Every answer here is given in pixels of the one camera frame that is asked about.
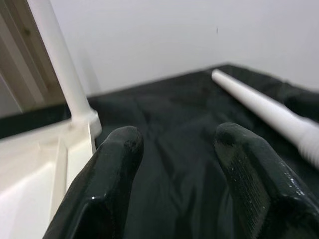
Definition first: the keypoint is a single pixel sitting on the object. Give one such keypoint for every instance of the white plastic table leg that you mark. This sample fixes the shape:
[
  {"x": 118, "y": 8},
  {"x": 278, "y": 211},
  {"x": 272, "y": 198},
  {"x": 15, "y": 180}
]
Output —
[
  {"x": 64, "y": 62},
  {"x": 264, "y": 104}
]

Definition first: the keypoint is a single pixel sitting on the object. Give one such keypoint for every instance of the white plastic children table top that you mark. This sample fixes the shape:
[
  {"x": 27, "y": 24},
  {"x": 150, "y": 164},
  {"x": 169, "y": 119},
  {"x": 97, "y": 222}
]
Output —
[{"x": 30, "y": 161}]

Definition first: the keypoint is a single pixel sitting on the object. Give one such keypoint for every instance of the beige door frame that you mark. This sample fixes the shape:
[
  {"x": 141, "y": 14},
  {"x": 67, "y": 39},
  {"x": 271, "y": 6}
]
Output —
[{"x": 22, "y": 54}]

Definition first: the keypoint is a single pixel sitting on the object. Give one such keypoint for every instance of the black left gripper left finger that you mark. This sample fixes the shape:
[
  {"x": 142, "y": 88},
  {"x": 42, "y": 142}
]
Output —
[{"x": 99, "y": 189}]

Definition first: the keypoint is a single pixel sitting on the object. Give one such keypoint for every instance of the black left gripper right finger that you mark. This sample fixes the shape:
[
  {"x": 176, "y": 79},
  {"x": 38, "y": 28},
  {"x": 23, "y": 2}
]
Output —
[{"x": 269, "y": 189}]

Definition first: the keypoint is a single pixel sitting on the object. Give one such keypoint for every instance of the black table cloth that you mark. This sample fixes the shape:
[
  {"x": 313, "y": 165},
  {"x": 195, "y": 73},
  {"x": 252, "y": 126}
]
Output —
[{"x": 179, "y": 149}]

